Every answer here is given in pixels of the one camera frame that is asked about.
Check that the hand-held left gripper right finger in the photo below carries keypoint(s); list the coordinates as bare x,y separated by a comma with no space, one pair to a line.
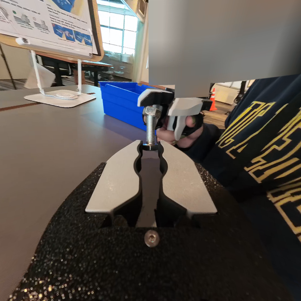
185,183

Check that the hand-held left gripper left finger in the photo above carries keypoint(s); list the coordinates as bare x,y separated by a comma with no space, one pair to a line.
117,183

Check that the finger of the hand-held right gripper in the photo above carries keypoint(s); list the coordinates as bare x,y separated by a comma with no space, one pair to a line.
150,94
185,105

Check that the silver bolt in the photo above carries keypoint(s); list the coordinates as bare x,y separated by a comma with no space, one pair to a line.
150,127

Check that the blue plastic bin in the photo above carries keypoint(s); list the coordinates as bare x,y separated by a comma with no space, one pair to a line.
120,101

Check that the silver hex nut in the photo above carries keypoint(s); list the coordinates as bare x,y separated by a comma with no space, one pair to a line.
150,147

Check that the person's right hand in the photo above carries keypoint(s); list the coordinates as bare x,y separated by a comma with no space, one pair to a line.
169,135

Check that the orange traffic cone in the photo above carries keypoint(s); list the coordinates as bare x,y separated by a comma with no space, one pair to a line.
212,101

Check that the wooden desk black legs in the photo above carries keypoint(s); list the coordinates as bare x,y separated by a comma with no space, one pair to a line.
94,63

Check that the white paper bag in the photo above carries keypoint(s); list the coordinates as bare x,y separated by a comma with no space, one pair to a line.
40,77

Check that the black tripod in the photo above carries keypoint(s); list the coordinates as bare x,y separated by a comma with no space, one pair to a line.
7,68

